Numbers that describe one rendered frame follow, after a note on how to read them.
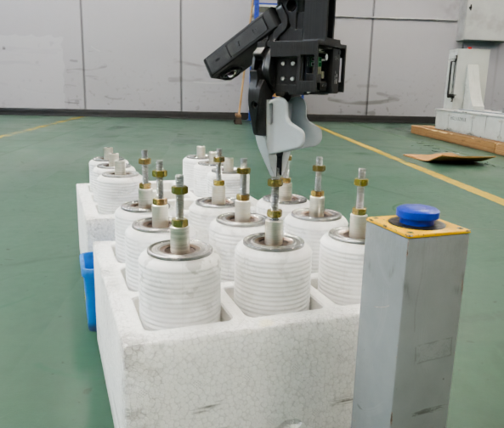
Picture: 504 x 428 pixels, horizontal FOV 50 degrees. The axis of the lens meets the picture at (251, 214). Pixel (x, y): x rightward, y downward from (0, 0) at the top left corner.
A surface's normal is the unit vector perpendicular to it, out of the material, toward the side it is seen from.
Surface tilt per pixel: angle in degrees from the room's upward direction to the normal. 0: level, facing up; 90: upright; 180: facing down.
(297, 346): 90
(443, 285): 90
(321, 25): 90
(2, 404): 0
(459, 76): 90
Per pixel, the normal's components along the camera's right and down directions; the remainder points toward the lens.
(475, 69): 0.07, -0.14
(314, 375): 0.35, 0.22
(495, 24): 0.07, 0.23
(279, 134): -0.56, 0.19
